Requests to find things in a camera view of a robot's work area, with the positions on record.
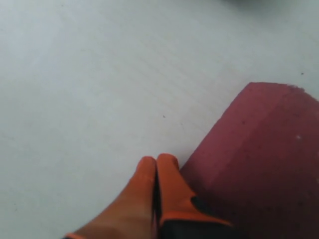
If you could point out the red brick with white marks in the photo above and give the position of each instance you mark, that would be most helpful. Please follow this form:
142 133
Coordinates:
258 167

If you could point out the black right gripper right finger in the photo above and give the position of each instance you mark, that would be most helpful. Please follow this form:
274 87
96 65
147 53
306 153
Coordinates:
178 214

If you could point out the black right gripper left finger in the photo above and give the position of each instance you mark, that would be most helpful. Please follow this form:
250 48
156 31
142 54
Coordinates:
130 215

